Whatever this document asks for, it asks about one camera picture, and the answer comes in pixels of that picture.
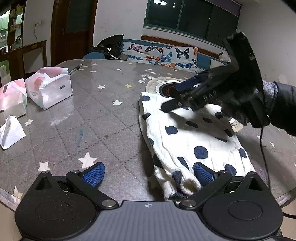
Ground black white plush toy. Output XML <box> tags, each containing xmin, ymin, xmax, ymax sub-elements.
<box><xmin>218</xmin><ymin>51</ymin><xmax>232</xmax><ymax>63</ymax></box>

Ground white polka dot pants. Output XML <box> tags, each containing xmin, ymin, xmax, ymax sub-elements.
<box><xmin>138</xmin><ymin>91</ymin><xmax>256</xmax><ymax>204</ymax></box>

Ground black pen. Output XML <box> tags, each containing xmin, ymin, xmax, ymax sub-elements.
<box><xmin>69</xmin><ymin>64</ymin><xmax>83</xmax><ymax>75</ymax></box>

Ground blue sofa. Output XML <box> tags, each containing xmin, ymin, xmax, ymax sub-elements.
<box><xmin>83</xmin><ymin>38</ymin><xmax>229</xmax><ymax>71</ymax></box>

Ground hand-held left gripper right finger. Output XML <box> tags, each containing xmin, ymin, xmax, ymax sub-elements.
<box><xmin>179</xmin><ymin>162</ymin><xmax>266</xmax><ymax>209</ymax></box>

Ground butterfly print cushion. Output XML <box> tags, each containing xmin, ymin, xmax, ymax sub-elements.
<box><xmin>120</xmin><ymin>43</ymin><xmax>199</xmax><ymax>69</ymax></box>

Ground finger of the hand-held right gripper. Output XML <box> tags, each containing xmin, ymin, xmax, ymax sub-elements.
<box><xmin>174</xmin><ymin>76</ymin><xmax>208</xmax><ymax>92</ymax></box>
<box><xmin>161</xmin><ymin>93</ymin><xmax>197</xmax><ymax>113</ymax></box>

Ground white crumpled tissue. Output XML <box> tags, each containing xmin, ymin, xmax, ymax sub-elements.
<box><xmin>0</xmin><ymin>115</ymin><xmax>26</xmax><ymax>150</ymax></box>

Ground round built-in stove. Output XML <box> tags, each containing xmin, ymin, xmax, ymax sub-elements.
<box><xmin>146</xmin><ymin>76</ymin><xmax>244</xmax><ymax>133</ymax></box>

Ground white pink tissue pack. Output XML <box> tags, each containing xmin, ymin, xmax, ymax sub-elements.
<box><xmin>25</xmin><ymin>67</ymin><xmax>73</xmax><ymax>110</ymax></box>

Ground brown wooden door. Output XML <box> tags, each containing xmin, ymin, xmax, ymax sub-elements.
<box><xmin>51</xmin><ymin>0</ymin><xmax>99</xmax><ymax>66</ymax></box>

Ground black jacket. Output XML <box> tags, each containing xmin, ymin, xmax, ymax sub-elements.
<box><xmin>89</xmin><ymin>34</ymin><xmax>127</xmax><ymax>61</ymax></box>

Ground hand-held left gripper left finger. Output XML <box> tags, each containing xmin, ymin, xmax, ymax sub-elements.
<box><xmin>32</xmin><ymin>162</ymin><xmax>119</xmax><ymax>209</ymax></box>

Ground grey star tablecloth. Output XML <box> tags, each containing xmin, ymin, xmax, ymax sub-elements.
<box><xmin>0</xmin><ymin>59</ymin><xmax>296</xmax><ymax>209</ymax></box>

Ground dark wooden console table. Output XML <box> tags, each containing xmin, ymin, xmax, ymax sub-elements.
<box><xmin>0</xmin><ymin>40</ymin><xmax>48</xmax><ymax>86</ymax></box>

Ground wooden display cabinet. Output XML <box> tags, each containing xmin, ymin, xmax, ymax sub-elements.
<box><xmin>0</xmin><ymin>5</ymin><xmax>26</xmax><ymax>55</ymax></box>

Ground person's right hand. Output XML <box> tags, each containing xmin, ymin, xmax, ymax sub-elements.
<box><xmin>220</xmin><ymin>93</ymin><xmax>255</xmax><ymax>127</ymax></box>

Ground green framed window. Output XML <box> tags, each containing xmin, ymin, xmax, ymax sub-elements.
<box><xmin>143</xmin><ymin>0</ymin><xmax>242</xmax><ymax>41</ymax></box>

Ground person's right forearm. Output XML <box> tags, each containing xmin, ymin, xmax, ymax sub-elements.
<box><xmin>262</xmin><ymin>80</ymin><xmax>296</xmax><ymax>137</ymax></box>

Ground grey pillow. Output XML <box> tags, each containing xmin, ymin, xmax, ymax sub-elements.
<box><xmin>210</xmin><ymin>58</ymin><xmax>228</xmax><ymax>69</ymax></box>

